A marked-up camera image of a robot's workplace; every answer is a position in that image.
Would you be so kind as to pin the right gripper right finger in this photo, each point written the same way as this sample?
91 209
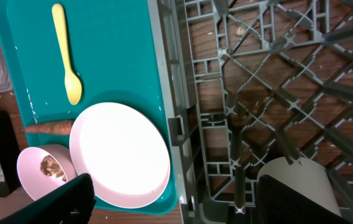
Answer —
279 204

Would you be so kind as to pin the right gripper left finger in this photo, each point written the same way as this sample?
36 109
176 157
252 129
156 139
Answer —
72 202

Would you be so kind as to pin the brown food scrap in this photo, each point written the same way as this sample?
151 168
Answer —
50 167

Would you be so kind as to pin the small pink bowl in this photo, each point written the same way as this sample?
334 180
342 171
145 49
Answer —
35 183

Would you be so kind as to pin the orange carrot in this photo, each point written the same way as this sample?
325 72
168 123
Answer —
55 128

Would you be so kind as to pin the black waste tray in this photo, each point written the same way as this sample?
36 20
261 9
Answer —
9 151

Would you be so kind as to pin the grey dishwasher rack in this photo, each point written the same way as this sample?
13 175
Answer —
244 82

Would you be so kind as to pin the large white plate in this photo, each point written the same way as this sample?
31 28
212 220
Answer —
124 153

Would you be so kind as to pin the yellow plastic spoon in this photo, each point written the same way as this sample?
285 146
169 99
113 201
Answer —
73 84

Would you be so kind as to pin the teal serving tray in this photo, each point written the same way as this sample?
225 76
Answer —
111 48

